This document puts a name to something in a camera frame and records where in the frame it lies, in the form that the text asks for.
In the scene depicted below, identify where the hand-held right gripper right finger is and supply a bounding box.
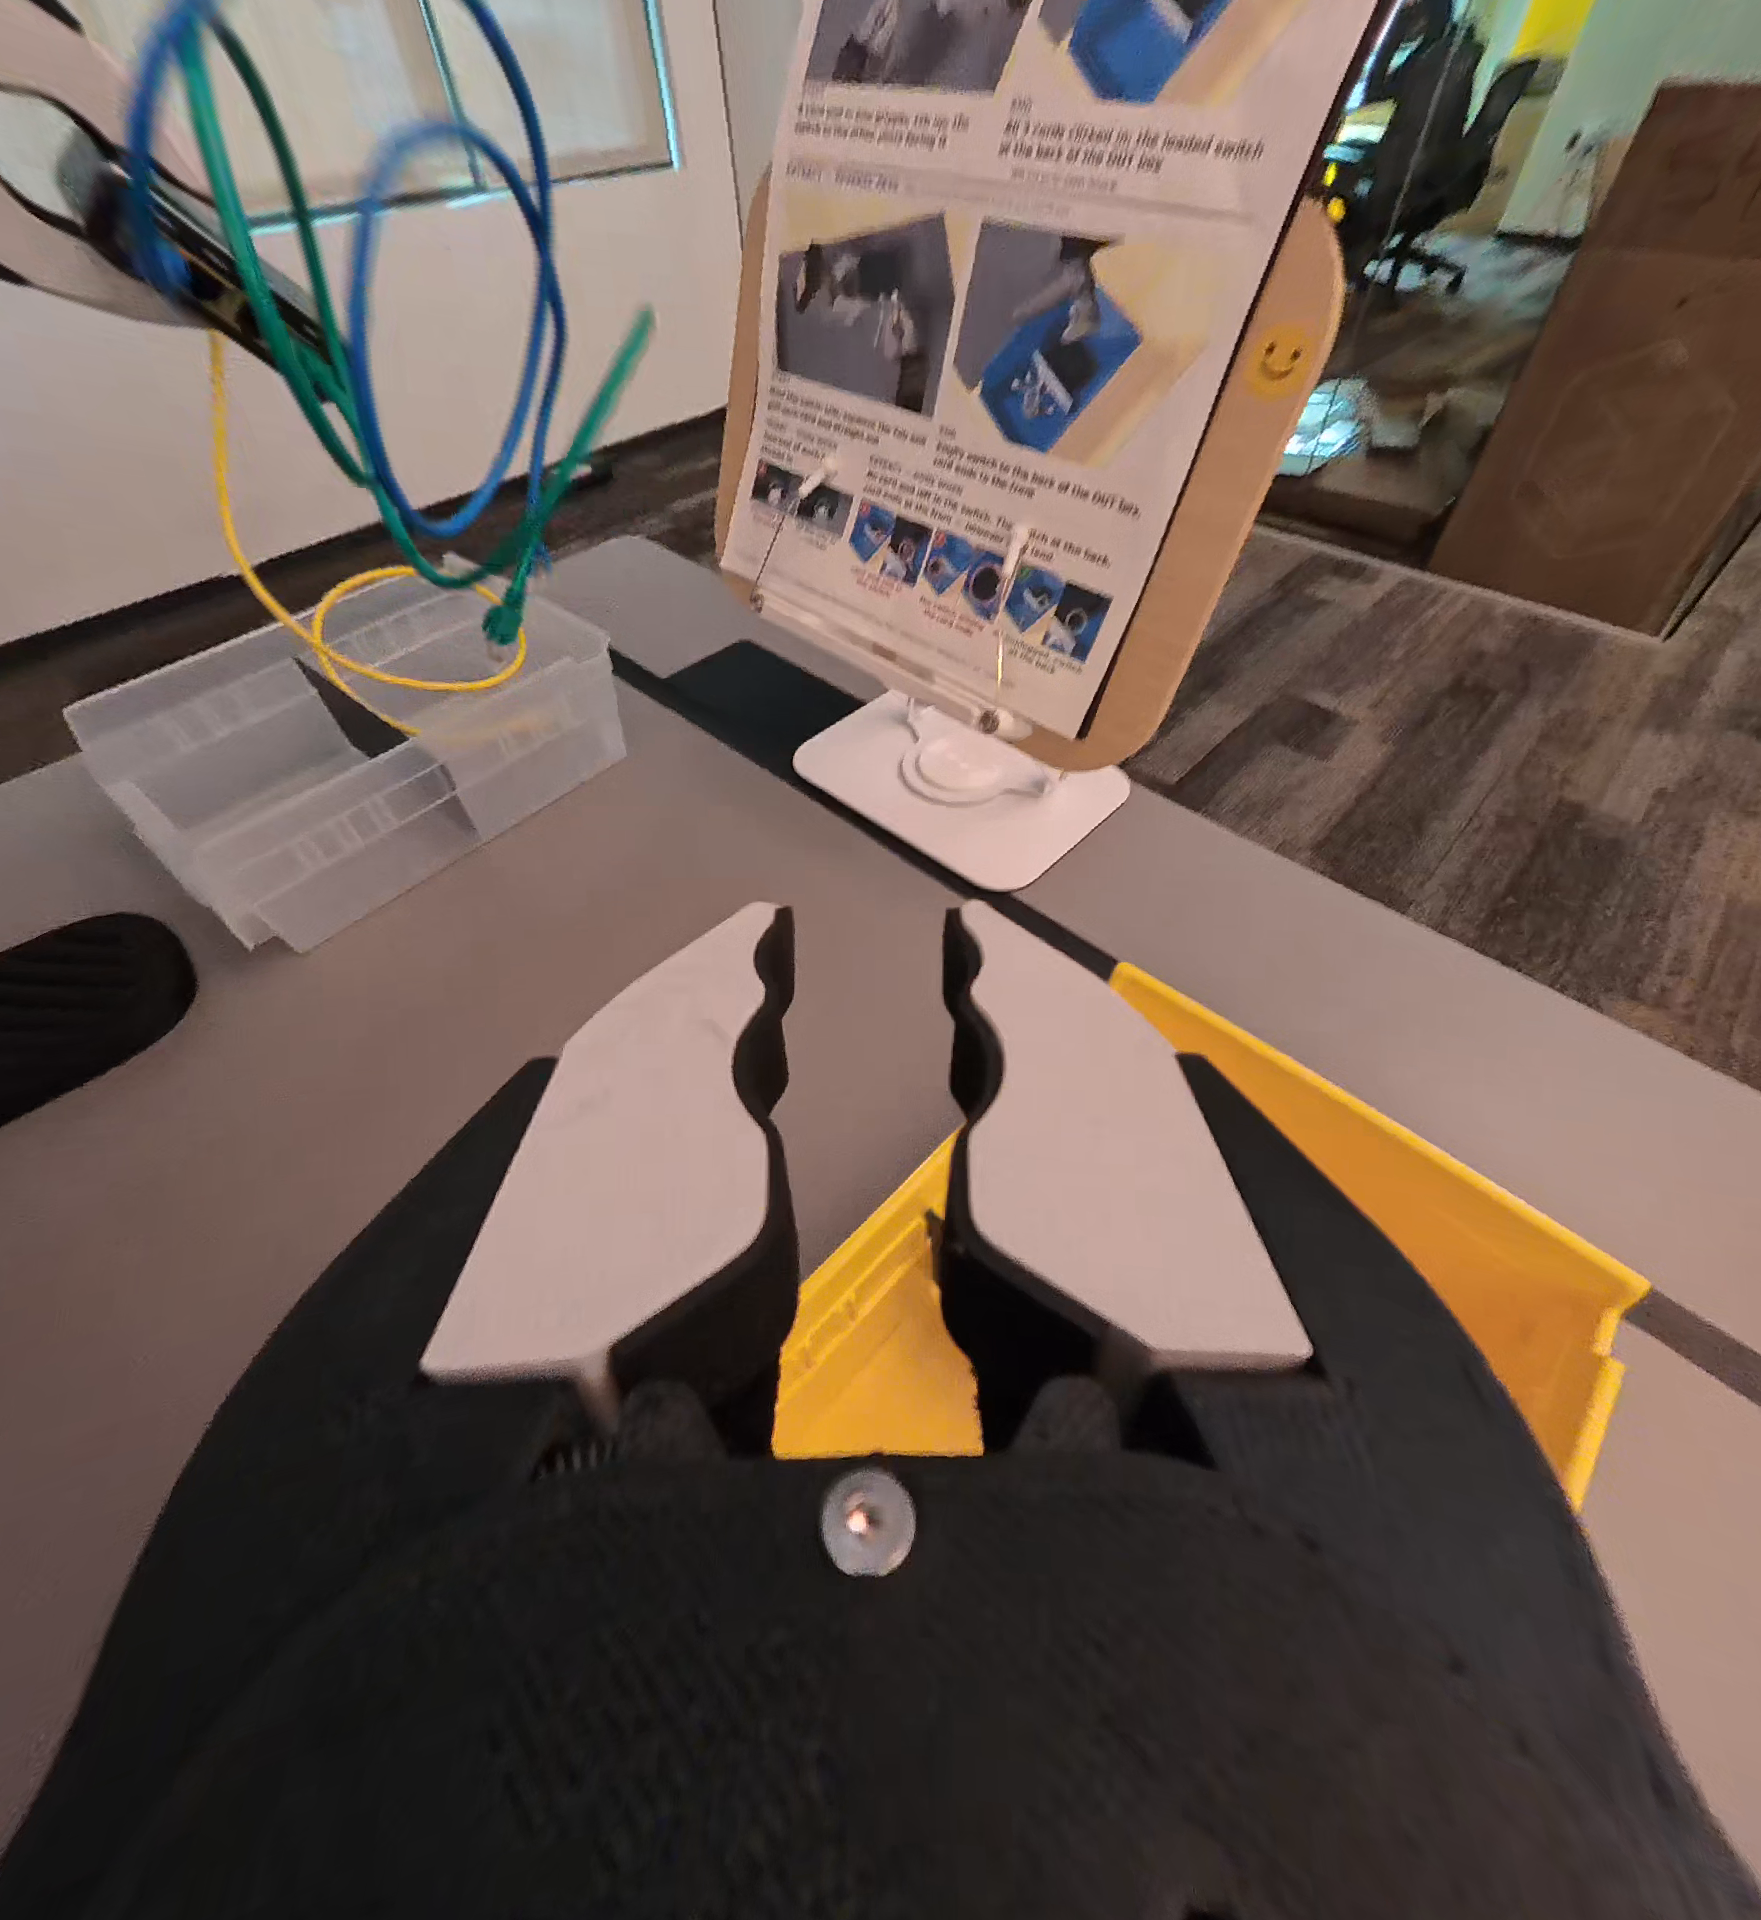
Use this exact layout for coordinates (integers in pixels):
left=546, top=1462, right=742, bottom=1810
left=941, top=899, right=1318, bottom=1453

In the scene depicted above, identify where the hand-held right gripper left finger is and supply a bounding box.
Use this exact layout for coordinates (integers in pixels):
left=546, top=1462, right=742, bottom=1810
left=419, top=899, right=802, bottom=1453

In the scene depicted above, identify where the black network switch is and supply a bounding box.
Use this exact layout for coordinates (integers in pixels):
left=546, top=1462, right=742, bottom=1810
left=63, top=135, right=356, bottom=376

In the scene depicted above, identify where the yellow plastic bin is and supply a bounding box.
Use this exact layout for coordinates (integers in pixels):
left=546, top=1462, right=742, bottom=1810
left=772, top=960, right=1650, bottom=1508

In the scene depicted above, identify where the green ethernet cable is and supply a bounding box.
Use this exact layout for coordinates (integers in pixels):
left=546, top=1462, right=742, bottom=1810
left=176, top=0, right=658, bottom=650

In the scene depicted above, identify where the blue ethernet cable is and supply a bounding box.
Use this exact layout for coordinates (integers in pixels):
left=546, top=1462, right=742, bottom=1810
left=121, top=0, right=571, bottom=543

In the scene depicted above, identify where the yellow ethernet cable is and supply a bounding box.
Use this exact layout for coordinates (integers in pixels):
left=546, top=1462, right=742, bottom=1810
left=207, top=337, right=529, bottom=740

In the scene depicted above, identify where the clear plastic bin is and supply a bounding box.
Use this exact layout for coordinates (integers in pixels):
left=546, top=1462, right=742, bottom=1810
left=63, top=554, right=628, bottom=954

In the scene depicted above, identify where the white board stand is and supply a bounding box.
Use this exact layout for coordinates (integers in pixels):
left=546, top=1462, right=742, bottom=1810
left=792, top=681, right=1133, bottom=891

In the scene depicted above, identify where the black wrist rest pad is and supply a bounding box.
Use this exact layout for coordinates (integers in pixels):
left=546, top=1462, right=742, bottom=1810
left=0, top=911, right=199, bottom=1163
left=666, top=641, right=867, bottom=779

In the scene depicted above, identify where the black bin divider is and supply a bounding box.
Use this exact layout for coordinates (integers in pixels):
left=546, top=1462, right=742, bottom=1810
left=293, top=657, right=418, bottom=758

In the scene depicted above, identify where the large window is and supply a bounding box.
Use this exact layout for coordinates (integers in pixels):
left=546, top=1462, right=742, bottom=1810
left=63, top=0, right=681, bottom=234

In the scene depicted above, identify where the instruction sheet on stand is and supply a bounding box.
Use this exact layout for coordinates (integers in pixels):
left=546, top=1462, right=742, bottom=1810
left=715, top=165, right=1348, bottom=774

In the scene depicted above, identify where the printed instruction sheet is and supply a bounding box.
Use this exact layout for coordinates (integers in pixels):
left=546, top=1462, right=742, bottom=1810
left=719, top=0, right=1384, bottom=740

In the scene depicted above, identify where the brown cardboard box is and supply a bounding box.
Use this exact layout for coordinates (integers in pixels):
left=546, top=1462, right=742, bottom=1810
left=1427, top=82, right=1761, bottom=639

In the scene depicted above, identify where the black office chair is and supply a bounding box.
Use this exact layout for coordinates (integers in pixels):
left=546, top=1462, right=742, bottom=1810
left=1357, top=26, right=1546, bottom=296

